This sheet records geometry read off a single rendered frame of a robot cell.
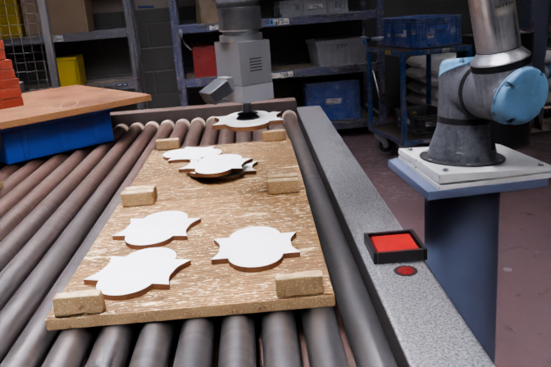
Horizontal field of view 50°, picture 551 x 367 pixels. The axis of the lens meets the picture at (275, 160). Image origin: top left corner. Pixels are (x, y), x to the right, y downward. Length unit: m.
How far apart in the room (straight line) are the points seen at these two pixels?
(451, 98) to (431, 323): 0.73
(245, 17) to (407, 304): 0.54
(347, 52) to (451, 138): 4.10
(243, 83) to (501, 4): 0.52
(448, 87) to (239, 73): 0.53
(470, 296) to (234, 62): 0.80
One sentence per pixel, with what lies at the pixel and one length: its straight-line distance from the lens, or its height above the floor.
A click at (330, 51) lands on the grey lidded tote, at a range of 5.37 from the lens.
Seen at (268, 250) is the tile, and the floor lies 0.94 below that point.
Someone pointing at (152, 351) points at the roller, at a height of 0.92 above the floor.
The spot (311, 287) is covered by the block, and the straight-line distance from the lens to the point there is 0.74.
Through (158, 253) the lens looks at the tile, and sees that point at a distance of 0.88.
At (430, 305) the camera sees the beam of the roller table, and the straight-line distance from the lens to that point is 0.76.
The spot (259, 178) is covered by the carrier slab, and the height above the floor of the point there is 0.94.
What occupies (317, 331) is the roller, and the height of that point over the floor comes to 0.92.
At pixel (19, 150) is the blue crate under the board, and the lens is 1.66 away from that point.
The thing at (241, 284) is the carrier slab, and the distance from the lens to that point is 0.78.
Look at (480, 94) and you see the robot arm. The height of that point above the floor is 1.07.
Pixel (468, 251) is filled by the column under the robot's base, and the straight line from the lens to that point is 1.44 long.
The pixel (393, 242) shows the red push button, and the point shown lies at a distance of 0.90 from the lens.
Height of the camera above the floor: 1.29
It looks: 15 degrees down
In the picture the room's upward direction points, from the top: 4 degrees counter-clockwise
